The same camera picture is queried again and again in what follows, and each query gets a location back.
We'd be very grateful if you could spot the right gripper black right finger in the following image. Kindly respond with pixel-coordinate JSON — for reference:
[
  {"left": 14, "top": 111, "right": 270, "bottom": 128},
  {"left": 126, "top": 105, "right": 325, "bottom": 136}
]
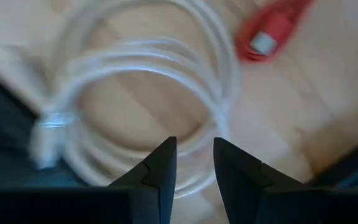
[{"left": 213, "top": 136, "right": 308, "bottom": 224}]

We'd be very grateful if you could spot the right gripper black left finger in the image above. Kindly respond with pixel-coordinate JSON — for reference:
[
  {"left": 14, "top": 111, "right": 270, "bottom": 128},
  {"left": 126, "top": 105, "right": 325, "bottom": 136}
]
[{"left": 107, "top": 136, "right": 178, "bottom": 224}]

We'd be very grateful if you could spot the thin white cable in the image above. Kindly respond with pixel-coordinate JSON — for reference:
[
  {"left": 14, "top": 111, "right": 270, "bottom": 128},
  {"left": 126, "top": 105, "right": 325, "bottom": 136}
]
[{"left": 29, "top": 0, "right": 242, "bottom": 200}]

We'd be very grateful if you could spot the red braided cable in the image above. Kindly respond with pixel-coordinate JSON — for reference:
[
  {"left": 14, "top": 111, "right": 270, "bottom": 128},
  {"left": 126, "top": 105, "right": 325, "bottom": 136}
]
[{"left": 234, "top": 0, "right": 316, "bottom": 65}]

